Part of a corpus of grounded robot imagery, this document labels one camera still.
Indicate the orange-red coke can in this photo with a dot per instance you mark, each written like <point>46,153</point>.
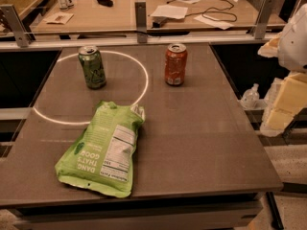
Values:
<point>175,64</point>

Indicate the white paper sheet right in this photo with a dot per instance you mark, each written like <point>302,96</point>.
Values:
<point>212,22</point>

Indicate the green snack bag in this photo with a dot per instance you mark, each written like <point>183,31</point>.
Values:
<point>100,159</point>

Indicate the metal bracket post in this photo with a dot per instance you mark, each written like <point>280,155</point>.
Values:
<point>141,21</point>
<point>21,37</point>
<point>258,31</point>

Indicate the green soda can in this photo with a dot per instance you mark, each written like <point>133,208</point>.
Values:
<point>92,65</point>

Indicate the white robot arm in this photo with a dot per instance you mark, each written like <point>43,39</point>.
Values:
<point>291,54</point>

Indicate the black computer mouse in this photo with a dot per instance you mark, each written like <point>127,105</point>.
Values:
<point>106,3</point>

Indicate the middle metal bracket post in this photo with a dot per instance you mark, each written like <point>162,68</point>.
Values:
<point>141,21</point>

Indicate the clear plastic bottle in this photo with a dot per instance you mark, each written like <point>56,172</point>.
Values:
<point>250,97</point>

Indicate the small paper card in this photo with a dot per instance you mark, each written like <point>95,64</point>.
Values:
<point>59,18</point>

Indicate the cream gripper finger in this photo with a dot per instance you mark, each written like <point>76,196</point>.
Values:
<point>270,48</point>
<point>285,101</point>

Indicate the white paper sheet centre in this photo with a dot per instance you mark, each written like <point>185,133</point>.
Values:
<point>169,11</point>

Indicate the right metal bracket post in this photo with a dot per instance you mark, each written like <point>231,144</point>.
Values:
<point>258,31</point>

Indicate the left metal bracket post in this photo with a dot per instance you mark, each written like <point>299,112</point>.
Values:
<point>21,37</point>

